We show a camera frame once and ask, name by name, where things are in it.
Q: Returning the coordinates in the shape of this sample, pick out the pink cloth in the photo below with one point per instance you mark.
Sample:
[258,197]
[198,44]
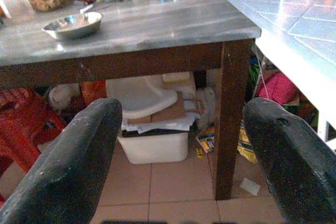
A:
[278,89]

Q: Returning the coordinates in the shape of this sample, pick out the colourful booklet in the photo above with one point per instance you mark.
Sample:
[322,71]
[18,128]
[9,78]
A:
[206,141]

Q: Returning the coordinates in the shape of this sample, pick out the yellow sponge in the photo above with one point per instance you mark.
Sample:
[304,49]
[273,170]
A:
[176,78]

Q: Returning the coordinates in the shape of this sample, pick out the white plastic seat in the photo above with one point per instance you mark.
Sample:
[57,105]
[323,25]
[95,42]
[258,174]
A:
[139,98]

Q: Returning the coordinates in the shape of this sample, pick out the white paper scrap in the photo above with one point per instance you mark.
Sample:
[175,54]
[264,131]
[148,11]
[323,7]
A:
[250,186]

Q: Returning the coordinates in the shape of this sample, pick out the dark wooden table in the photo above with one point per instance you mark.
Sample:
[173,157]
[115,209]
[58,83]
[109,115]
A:
[157,24]

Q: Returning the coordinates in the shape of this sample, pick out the red plastic stool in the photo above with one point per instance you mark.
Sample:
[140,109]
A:
[23,129]

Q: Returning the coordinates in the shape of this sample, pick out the yellow packet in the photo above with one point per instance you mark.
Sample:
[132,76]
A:
[246,148]

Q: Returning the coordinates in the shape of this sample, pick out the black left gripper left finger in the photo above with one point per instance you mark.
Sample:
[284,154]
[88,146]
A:
[68,171]

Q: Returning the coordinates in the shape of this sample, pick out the white plush toy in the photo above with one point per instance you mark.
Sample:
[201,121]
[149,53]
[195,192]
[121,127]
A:
[61,96]

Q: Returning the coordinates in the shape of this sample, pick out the orange plastic bag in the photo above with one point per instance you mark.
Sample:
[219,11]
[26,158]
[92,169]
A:
[93,91]

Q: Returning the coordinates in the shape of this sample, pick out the white storage bin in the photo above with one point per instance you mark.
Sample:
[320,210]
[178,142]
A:
[155,148]

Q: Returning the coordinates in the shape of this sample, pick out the white plastic folding table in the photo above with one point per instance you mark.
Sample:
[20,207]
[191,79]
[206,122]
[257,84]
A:
[302,24]

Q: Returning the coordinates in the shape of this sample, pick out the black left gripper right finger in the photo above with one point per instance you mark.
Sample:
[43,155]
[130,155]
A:
[296,166]

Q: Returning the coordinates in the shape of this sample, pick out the metal bowl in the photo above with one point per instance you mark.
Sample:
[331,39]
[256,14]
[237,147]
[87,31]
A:
[73,31]

